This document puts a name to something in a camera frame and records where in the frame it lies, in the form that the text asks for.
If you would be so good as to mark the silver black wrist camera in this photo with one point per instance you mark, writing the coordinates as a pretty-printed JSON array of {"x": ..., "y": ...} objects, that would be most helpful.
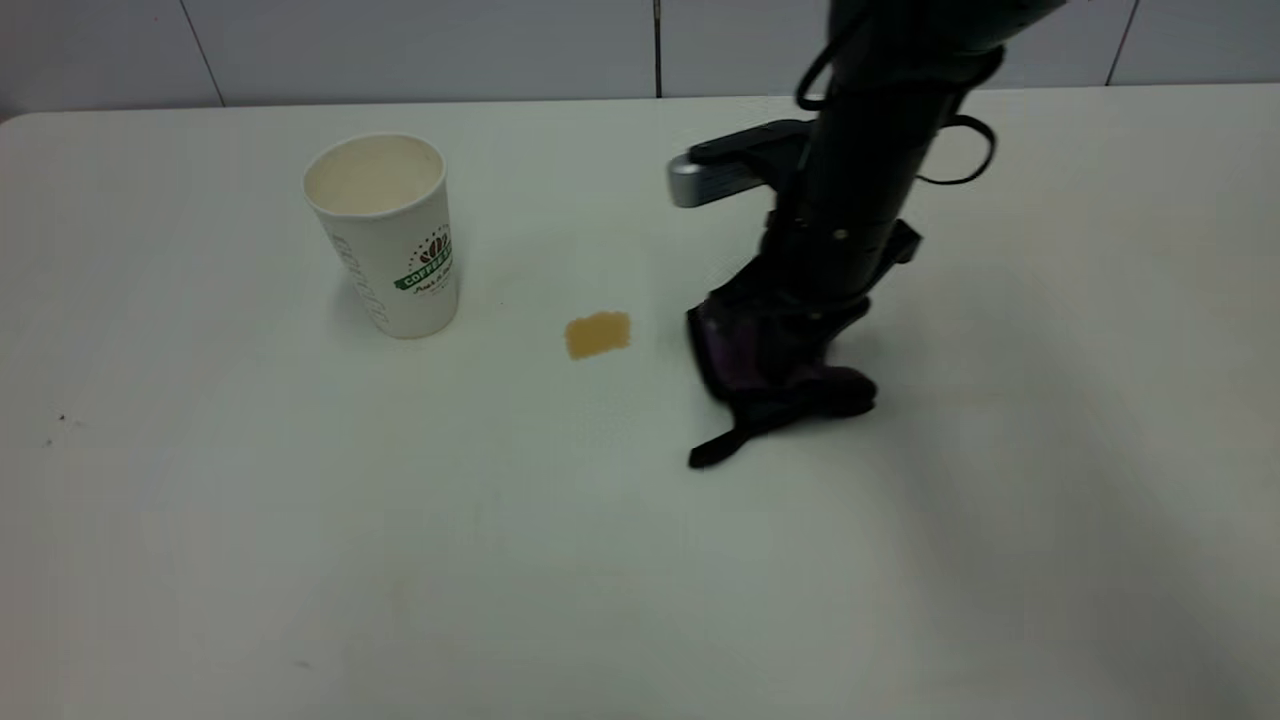
[{"x": 720, "y": 170}]

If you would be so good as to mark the brown coffee spill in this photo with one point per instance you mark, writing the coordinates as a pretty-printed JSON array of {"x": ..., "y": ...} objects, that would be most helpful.
[{"x": 598, "y": 335}]

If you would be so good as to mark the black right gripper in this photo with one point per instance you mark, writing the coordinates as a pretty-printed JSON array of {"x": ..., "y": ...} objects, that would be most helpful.
[{"x": 835, "y": 265}]

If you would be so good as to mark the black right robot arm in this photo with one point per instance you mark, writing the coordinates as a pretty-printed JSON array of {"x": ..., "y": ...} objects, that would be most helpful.
[{"x": 880, "y": 120}]

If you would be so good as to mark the white paper coffee cup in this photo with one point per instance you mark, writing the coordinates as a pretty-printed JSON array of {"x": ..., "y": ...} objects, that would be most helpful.
[{"x": 385, "y": 250}]

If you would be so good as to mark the purple cloth with black trim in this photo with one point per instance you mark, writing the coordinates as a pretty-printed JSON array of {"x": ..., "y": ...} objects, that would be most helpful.
[{"x": 760, "y": 370}]

